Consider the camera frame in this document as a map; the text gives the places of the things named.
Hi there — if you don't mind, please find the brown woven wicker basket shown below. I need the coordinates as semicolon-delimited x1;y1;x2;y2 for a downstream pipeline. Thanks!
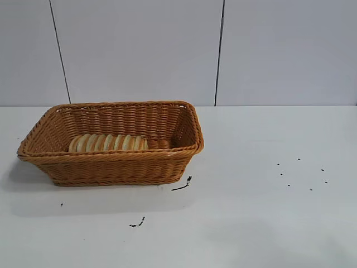
17;100;205;187

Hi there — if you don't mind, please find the long striped bread loaf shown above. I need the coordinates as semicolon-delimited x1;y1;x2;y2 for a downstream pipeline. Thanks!
68;133;149;153

